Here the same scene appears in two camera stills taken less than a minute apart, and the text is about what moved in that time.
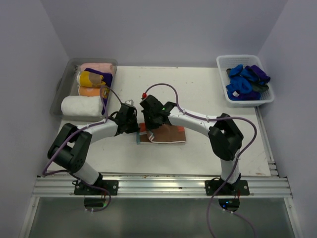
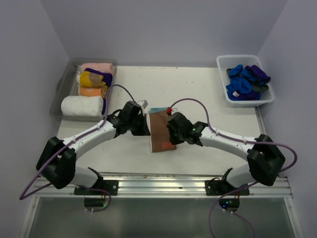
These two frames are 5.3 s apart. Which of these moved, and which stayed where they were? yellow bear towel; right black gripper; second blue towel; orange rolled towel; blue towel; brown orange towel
Moved: brown orange towel; right black gripper
Stayed: orange rolled towel; second blue towel; yellow bear towel; blue towel
